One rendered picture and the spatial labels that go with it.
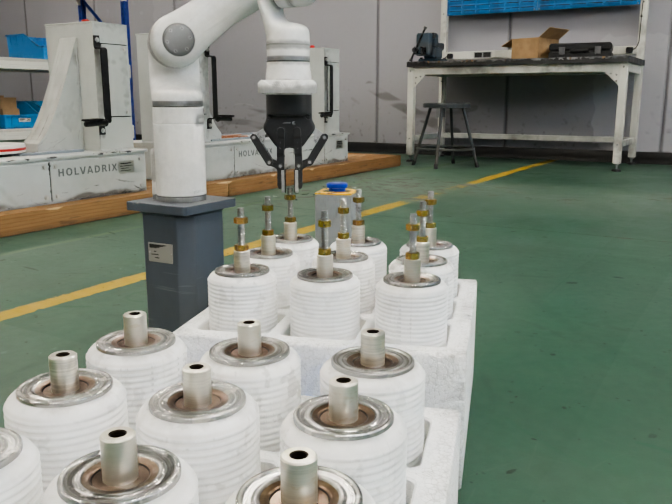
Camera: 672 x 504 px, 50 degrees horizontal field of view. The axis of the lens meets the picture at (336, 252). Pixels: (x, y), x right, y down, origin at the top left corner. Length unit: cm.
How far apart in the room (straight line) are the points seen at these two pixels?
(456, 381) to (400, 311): 11
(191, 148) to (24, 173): 168
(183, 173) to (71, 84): 201
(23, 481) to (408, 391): 31
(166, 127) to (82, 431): 81
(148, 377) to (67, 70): 268
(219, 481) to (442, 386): 41
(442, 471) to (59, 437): 31
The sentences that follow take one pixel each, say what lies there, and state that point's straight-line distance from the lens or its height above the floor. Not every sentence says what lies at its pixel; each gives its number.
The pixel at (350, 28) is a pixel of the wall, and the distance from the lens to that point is 685.
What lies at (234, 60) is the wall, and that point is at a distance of 758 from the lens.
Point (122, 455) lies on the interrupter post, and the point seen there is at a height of 27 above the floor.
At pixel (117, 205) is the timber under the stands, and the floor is 5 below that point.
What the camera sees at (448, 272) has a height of 24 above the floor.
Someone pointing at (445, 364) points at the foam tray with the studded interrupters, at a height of 17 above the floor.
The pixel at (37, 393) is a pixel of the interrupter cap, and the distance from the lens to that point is 64.
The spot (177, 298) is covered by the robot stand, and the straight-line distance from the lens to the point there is 135.
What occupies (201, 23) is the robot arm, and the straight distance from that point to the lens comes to 133.
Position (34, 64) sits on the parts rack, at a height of 75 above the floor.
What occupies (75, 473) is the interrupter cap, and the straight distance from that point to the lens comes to 51.
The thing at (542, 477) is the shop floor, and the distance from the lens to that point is 103.
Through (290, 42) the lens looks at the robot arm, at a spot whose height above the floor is 57.
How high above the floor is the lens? 49
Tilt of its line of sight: 12 degrees down
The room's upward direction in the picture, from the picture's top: straight up
